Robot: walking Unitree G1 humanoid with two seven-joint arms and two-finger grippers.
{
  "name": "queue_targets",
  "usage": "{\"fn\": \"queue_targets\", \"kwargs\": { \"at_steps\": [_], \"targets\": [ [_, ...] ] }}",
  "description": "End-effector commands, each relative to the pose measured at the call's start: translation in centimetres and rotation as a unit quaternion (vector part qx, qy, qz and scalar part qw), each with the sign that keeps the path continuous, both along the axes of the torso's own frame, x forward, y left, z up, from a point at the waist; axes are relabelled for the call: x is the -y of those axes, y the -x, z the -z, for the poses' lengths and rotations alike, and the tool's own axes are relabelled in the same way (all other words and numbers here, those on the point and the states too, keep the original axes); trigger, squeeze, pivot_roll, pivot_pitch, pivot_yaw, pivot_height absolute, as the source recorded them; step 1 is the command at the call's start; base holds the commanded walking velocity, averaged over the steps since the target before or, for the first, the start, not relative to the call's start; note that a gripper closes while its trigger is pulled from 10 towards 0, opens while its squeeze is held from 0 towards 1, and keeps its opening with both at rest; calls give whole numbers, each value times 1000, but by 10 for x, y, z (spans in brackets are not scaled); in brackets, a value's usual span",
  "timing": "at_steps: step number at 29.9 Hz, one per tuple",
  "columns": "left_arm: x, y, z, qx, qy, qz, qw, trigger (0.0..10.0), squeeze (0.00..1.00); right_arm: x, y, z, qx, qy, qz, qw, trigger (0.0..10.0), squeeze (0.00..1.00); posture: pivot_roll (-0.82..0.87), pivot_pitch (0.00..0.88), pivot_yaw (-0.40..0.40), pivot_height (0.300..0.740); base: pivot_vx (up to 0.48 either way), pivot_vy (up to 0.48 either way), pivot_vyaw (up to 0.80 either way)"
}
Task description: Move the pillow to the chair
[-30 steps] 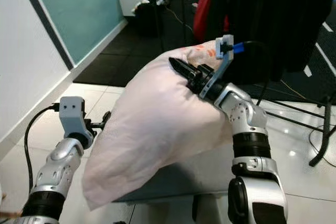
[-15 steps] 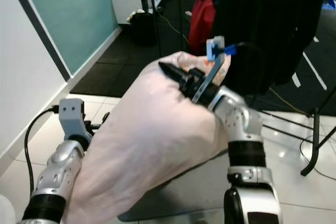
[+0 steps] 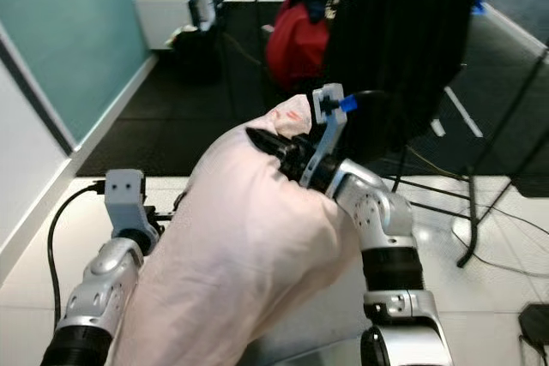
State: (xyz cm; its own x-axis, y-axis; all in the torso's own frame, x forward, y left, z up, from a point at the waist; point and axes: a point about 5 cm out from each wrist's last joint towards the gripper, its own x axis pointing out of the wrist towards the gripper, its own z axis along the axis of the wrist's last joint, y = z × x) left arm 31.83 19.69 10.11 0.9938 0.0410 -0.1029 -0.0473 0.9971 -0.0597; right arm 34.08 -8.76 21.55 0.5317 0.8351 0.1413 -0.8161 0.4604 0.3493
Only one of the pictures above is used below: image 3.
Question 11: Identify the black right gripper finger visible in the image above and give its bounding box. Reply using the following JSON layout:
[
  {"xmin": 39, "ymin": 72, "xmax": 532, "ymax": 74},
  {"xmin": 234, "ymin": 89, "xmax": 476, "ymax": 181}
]
[{"xmin": 245, "ymin": 128, "xmax": 286, "ymax": 159}]

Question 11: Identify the pink patterned pillow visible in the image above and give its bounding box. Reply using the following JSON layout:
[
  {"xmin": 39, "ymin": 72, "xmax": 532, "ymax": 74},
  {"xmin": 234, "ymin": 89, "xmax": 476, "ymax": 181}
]
[{"xmin": 116, "ymin": 94, "xmax": 363, "ymax": 366}]

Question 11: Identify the red cloth bundle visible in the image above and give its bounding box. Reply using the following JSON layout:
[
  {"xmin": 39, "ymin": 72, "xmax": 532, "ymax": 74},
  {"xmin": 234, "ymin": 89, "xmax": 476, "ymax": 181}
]
[{"xmin": 266, "ymin": 0, "xmax": 332, "ymax": 93}]

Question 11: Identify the black floor bag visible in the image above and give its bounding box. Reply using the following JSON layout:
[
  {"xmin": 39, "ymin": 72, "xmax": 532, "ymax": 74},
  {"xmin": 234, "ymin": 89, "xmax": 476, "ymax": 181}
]
[{"xmin": 167, "ymin": 25, "xmax": 224, "ymax": 84}]

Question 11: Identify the white low cabinet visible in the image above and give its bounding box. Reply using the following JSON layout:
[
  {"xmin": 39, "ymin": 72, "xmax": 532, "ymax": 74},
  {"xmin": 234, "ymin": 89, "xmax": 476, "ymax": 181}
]
[{"xmin": 135, "ymin": 0, "xmax": 215, "ymax": 50}]

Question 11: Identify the black hanging coat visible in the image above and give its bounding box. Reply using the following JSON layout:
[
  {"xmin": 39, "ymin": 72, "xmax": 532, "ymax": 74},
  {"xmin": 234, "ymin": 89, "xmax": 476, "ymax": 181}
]
[{"xmin": 322, "ymin": 0, "xmax": 486, "ymax": 163}]

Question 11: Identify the black metal clothes rack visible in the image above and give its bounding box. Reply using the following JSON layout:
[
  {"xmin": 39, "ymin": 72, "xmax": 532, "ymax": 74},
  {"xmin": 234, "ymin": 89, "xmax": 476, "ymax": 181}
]
[{"xmin": 206, "ymin": 0, "xmax": 549, "ymax": 269}]

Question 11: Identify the black stool seat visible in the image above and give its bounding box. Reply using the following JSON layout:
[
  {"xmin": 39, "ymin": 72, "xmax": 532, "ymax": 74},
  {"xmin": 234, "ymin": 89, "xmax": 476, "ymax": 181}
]
[{"xmin": 519, "ymin": 303, "xmax": 549, "ymax": 350}]

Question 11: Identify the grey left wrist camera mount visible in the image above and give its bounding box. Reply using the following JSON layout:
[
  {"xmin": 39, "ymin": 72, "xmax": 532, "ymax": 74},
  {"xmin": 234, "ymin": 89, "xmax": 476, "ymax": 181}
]
[{"xmin": 105, "ymin": 169, "xmax": 160, "ymax": 249}]

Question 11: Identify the black blue-plug wrist cable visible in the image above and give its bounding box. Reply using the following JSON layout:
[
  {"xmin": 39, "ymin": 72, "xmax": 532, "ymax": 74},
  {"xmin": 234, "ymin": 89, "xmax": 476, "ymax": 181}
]
[{"xmin": 339, "ymin": 89, "xmax": 397, "ymax": 118}]

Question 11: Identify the thin black floor cable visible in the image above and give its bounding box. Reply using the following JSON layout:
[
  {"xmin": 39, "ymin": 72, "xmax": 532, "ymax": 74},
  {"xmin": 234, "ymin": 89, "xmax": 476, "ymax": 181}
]
[{"xmin": 401, "ymin": 147, "xmax": 549, "ymax": 278}]

